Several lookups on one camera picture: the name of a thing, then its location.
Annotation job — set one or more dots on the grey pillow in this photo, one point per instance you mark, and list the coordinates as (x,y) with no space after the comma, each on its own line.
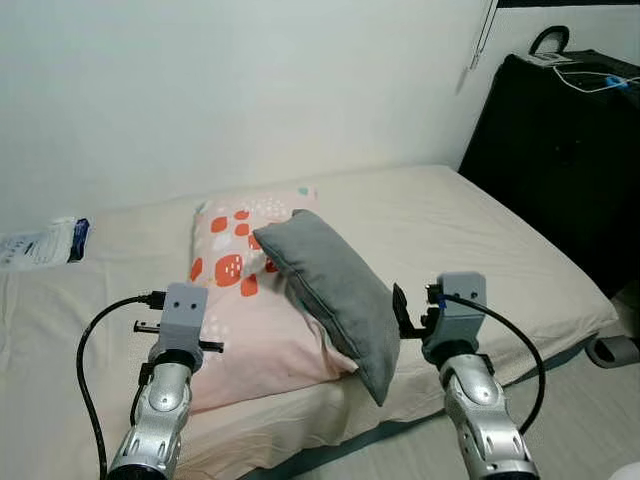
(335,290)

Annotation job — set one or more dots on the pink pillow with orange spots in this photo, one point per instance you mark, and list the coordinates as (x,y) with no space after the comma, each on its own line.
(250,340)

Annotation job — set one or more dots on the white plastic chair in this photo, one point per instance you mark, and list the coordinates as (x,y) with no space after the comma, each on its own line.
(625,472)

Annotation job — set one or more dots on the bed with cream sheet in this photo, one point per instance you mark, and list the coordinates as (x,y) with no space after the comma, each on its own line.
(470,250)

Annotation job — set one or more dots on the white plastic packet blue end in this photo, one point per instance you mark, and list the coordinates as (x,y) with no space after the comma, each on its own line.
(40,245)

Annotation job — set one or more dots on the large black case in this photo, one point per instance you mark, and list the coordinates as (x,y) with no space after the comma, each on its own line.
(555,170)

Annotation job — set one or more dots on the small blue plug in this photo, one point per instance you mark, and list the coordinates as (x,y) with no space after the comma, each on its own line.
(616,83)

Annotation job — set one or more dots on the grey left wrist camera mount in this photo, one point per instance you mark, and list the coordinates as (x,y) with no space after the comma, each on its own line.
(184,315)

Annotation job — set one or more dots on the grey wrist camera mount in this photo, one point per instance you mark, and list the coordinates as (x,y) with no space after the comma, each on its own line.
(184,315)
(462,310)

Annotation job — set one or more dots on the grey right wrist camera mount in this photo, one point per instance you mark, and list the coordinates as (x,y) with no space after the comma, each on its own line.
(462,310)

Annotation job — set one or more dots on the dark teal bed frame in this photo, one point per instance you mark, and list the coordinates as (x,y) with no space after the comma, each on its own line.
(380,432)

